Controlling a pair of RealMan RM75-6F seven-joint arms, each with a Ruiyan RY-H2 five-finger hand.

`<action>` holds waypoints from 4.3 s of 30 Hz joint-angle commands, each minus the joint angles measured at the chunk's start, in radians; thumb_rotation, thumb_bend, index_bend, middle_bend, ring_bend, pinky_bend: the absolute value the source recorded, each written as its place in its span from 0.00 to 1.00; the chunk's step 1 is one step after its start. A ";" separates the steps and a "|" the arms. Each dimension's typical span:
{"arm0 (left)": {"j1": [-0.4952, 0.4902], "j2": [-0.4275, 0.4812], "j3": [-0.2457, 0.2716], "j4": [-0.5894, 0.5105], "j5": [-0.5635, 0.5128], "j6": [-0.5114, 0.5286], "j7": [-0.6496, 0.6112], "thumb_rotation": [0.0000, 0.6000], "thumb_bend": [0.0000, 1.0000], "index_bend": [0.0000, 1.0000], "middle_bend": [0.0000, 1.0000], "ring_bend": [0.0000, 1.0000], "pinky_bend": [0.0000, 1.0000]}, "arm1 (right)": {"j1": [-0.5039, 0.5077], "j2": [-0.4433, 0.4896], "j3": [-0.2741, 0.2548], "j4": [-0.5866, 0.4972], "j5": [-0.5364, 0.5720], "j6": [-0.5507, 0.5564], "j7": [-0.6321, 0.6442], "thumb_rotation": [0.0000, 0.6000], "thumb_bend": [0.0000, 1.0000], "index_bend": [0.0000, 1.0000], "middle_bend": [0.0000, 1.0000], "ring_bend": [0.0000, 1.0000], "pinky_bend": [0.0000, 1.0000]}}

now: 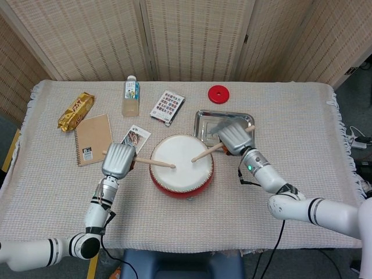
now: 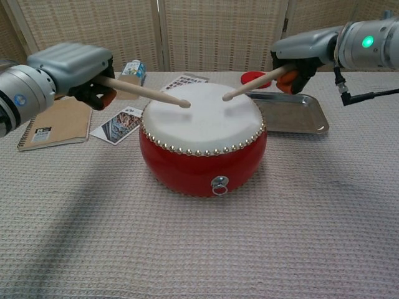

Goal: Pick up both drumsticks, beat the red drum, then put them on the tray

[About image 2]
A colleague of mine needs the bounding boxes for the woven folding screen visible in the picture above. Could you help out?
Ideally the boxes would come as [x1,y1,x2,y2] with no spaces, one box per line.
[0,0,399,78]

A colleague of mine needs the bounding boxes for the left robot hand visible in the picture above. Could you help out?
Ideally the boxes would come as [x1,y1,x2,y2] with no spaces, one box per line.
[27,42,117,110]

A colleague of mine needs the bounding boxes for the brown spiral notebook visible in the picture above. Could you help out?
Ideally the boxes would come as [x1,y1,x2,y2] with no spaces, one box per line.
[17,95,94,152]

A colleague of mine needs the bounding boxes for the red plastic disc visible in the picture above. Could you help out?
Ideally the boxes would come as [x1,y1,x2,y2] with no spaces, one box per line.
[240,71,275,90]

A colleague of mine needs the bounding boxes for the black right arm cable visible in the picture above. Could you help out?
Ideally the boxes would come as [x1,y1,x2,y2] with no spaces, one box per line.
[332,62,399,108]

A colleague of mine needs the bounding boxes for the wooden drumstick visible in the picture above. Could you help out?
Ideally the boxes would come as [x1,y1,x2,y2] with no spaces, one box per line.
[99,74,191,109]
[222,65,289,102]

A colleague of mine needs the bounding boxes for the beige woven tablecloth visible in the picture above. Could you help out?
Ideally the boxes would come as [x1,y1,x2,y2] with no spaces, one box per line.
[0,70,399,299]

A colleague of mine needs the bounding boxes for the rectangular metal tray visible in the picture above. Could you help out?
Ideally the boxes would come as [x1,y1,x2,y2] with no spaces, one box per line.
[244,91,330,136]

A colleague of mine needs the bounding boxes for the clear drink bottle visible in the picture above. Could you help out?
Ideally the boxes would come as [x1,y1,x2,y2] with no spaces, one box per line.
[113,60,147,100]

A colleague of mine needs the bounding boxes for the red drum with white skin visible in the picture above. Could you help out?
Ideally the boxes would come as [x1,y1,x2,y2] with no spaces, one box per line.
[139,83,267,199]

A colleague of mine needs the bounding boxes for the white photo card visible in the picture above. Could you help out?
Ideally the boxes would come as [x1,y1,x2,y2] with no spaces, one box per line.
[89,105,145,146]

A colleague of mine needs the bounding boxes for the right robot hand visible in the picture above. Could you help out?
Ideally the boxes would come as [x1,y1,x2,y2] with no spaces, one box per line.
[270,26,347,94]

